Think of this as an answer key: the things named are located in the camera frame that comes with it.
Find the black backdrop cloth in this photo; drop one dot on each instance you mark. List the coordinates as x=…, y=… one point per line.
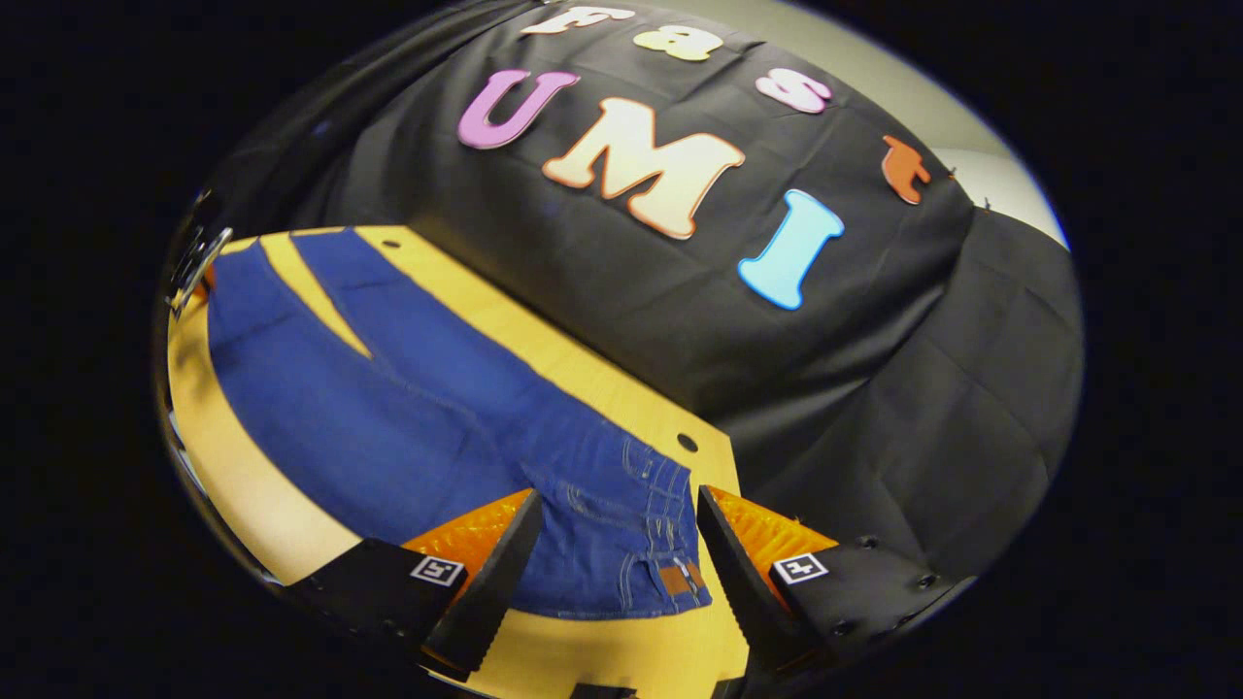
x=680, y=291

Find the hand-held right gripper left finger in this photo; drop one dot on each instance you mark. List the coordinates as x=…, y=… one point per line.
x=495, y=592

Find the blue jeans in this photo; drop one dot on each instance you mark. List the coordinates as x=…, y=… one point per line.
x=388, y=417

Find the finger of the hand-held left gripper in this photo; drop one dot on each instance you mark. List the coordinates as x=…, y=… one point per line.
x=206, y=278

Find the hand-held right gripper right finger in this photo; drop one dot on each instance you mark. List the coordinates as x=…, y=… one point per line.
x=738, y=573

